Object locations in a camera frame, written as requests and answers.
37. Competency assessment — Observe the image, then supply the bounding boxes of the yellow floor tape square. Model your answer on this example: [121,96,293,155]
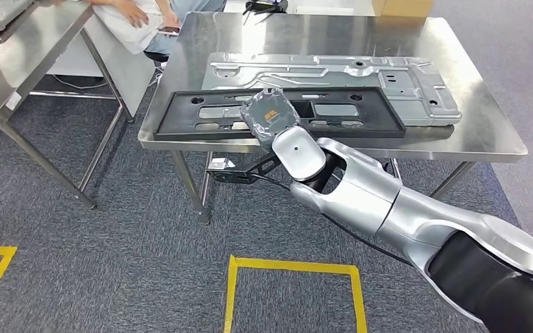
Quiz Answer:
[222,255,369,333]

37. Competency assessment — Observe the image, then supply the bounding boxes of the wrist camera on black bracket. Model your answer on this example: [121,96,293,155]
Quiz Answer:
[205,153,282,186]

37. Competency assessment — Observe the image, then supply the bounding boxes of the black stool seat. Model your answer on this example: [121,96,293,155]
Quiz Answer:
[143,50,171,64]

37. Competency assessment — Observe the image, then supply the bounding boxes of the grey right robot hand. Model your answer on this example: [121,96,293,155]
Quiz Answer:
[239,87,302,153]

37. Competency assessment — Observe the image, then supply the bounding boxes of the black plastic plate part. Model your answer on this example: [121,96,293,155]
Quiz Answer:
[153,86,407,142]

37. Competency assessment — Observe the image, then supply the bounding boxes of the cardboard box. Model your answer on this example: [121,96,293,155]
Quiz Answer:
[370,0,434,19]

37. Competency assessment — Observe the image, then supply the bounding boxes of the seated person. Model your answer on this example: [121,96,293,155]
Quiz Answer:
[48,0,228,64]

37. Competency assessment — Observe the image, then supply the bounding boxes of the steel workbench table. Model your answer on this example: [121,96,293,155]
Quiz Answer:
[137,11,530,226]

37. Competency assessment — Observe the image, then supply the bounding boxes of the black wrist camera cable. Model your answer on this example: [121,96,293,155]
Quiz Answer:
[249,172,416,268]

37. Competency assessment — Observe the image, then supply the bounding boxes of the black device with cables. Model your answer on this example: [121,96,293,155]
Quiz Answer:
[242,0,290,15]

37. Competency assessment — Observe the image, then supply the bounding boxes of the steel side table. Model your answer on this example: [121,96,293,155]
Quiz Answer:
[0,0,158,212]

